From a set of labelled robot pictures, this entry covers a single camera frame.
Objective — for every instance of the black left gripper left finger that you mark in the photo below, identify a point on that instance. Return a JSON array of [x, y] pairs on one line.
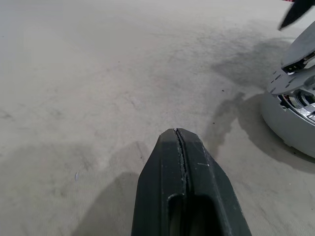
[[160, 186]]

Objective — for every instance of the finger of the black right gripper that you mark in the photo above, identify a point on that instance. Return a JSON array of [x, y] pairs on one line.
[[292, 13]]

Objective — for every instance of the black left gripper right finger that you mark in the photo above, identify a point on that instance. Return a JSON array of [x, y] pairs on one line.
[[209, 186]]

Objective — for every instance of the silver spoked rotor black rim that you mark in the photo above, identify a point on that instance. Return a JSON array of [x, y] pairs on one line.
[[310, 114]]

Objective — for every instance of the grey motor housing copper windings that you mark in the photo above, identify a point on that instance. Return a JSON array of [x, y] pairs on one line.
[[285, 127]]

